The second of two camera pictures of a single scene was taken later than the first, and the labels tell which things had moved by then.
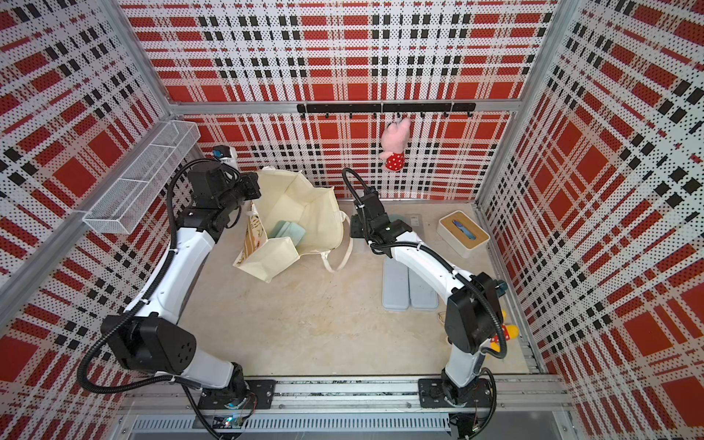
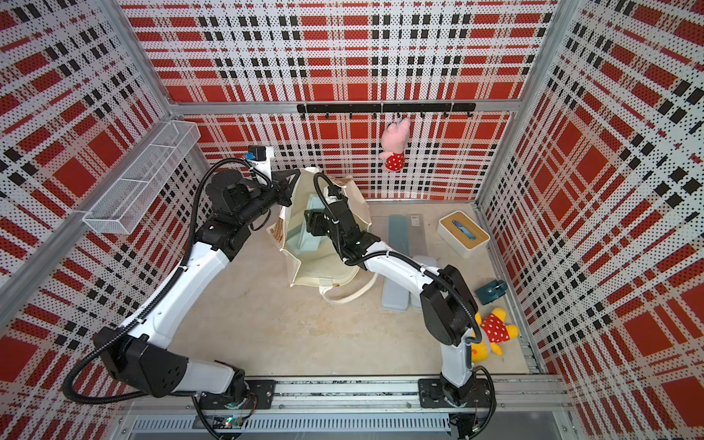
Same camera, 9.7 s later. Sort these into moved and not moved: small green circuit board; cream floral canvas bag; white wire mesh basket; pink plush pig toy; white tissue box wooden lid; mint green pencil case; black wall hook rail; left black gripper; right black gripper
Moved: mint green pencil case; left black gripper; right black gripper; cream floral canvas bag
Not moved: white wire mesh basket; white tissue box wooden lid; pink plush pig toy; small green circuit board; black wall hook rail
